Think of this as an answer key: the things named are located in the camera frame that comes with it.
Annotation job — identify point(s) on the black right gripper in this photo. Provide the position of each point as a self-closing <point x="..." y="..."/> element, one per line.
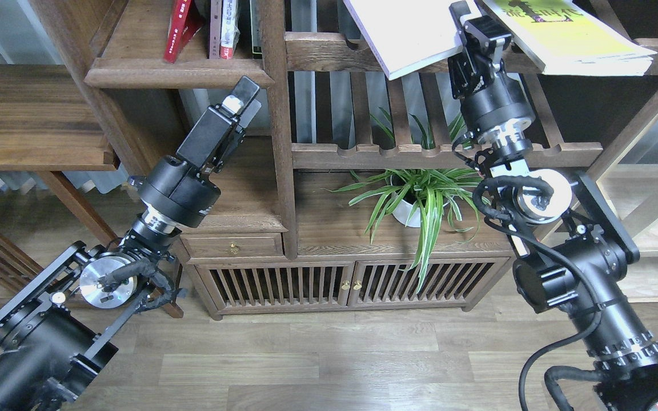
<point x="493" y="105"/>

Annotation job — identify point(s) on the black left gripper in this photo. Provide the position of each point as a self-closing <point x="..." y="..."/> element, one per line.
<point x="179" y="187"/>

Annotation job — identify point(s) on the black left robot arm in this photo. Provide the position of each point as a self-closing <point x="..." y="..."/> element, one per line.
<point x="55" y="334"/>

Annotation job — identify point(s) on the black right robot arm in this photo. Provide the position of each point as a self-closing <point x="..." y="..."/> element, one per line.
<point x="571" y="249"/>

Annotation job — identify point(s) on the dark wooden side shelf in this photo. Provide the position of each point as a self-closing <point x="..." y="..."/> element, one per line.
<point x="46" y="130"/>

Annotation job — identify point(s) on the red white upright book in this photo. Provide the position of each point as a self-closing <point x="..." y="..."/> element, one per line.
<point x="229" y="29"/>

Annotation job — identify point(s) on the dark upright book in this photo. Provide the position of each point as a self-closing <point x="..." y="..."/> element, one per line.
<point x="256" y="41"/>

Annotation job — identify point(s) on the yellow green book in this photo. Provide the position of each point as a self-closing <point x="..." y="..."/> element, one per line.
<point x="563" y="39"/>

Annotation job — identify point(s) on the dark wooden bookshelf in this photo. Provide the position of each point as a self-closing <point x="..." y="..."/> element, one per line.
<point x="329" y="109"/>

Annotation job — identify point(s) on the spider plant leaves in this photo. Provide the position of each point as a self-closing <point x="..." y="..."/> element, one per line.
<point x="421" y="198"/>

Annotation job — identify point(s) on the white plant pot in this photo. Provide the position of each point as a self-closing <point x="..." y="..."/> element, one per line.
<point x="409" y="213"/>

